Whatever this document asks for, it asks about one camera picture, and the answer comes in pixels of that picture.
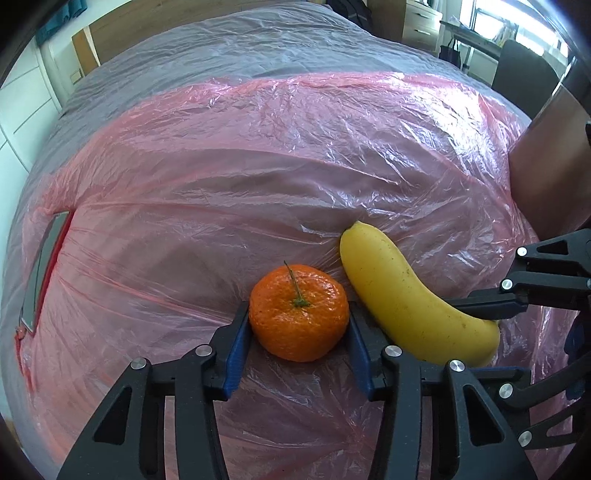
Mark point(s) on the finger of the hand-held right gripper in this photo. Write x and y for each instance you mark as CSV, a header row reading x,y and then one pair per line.
x,y
554,288
545,390

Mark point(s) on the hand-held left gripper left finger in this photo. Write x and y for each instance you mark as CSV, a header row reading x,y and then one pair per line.
x,y
235,350

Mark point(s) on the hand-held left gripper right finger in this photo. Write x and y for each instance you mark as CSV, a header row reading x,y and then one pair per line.
x,y
362,355

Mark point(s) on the orange mandarin with stem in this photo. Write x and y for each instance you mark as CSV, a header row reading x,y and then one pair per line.
x,y
300,323

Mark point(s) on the yellow banana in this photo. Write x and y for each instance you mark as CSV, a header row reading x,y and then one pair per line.
x,y
397,286

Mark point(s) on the pink plastic sheet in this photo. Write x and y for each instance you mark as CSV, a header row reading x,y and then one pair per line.
x,y
231,184

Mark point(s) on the grey flat device red edge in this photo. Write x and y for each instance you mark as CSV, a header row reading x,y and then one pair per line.
x,y
46,272

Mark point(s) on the grey office chair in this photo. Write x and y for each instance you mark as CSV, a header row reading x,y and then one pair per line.
x,y
526,74

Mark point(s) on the dark tote bag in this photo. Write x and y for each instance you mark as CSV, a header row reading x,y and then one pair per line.
x,y
450,53

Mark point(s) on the white desk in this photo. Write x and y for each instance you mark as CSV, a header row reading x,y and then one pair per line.
x,y
480,39

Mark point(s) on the window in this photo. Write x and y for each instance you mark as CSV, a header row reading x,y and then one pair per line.
x,y
489,9

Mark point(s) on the wooden dresser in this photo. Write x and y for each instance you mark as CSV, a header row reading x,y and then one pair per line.
x,y
422,23

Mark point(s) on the purple bed cover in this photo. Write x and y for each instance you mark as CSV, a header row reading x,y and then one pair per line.
x,y
231,50

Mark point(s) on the white wardrobe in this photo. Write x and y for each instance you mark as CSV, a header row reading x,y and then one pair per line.
x,y
23,115

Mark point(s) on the black backpack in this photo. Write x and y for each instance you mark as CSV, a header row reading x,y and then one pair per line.
x,y
351,11

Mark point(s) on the teal curtain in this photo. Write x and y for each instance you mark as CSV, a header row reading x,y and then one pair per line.
x,y
60,18

